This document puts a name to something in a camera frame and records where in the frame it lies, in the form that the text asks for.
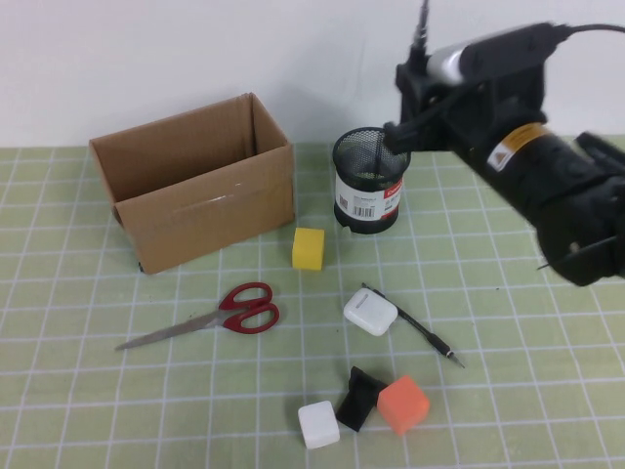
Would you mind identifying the black zip tie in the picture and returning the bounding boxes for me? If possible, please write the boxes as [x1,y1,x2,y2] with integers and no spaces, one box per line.
[536,237,617,273]

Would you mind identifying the black mesh pen holder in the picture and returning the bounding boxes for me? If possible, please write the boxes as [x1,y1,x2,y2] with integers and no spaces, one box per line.
[333,126,411,235]

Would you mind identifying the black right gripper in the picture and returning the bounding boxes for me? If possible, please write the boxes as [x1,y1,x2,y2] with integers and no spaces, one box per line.
[383,61,625,289]

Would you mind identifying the white earbuds case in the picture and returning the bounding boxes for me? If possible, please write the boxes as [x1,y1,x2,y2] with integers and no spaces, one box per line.
[342,287,398,337]

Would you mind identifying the black-handled screwdriver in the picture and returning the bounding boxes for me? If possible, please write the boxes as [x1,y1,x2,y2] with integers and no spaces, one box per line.
[408,0,433,64]

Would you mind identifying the red-handled scissors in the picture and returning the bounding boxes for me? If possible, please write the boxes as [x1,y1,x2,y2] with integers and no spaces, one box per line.
[114,281,281,352]

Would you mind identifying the orange foam cube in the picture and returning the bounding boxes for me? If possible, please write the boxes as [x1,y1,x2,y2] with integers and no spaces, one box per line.
[375,374,431,436]

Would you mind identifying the black irregular block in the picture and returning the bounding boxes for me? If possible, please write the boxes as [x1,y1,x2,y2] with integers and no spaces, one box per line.
[334,364,390,433]

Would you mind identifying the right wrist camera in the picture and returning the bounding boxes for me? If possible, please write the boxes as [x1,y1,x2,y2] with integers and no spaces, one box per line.
[424,21,570,84]

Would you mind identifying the brown cardboard box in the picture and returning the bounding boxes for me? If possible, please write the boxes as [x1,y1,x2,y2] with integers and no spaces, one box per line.
[88,92,297,276]

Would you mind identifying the white foam cube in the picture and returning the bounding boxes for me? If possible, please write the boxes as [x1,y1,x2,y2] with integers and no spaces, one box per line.
[297,400,341,449]

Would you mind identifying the thin black pen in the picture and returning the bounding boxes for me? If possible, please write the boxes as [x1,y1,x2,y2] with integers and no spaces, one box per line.
[360,281,466,368]

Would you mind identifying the green checked tablecloth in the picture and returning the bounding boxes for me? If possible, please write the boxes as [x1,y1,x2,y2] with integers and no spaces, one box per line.
[0,136,625,469]

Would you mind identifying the yellow foam cube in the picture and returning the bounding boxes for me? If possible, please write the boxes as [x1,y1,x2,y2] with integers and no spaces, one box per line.
[291,227,326,270]

